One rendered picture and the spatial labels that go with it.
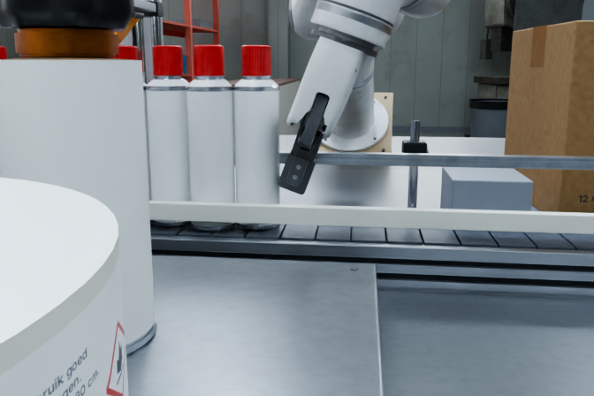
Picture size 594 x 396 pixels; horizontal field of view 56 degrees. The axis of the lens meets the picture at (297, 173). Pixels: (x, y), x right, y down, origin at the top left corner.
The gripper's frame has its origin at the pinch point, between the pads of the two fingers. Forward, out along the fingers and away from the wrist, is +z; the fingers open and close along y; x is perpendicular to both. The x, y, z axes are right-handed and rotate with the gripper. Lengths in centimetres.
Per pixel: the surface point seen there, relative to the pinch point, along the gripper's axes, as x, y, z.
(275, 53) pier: -133, -833, 13
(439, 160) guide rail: 14.8, -3.3, -6.6
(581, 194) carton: 36.5, -16.3, -7.7
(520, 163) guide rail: 23.3, -3.3, -9.4
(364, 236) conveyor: 9.4, 2.6, 3.4
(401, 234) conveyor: 13.3, 1.5, 2.0
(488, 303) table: 22.8, 7.5, 3.9
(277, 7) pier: -152, -833, -54
